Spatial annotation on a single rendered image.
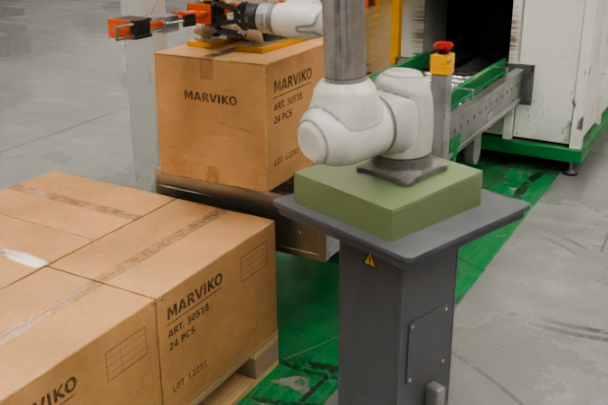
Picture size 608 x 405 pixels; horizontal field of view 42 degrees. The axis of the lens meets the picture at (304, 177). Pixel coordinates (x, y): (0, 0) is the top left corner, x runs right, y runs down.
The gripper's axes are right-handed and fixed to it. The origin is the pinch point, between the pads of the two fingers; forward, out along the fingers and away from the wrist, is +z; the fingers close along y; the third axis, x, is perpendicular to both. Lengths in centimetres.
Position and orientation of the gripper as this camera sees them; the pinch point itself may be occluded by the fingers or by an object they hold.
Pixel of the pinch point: (204, 13)
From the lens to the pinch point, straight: 246.5
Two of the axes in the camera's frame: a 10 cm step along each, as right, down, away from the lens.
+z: -8.7, -1.6, 4.7
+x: 5.0, -3.0, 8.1
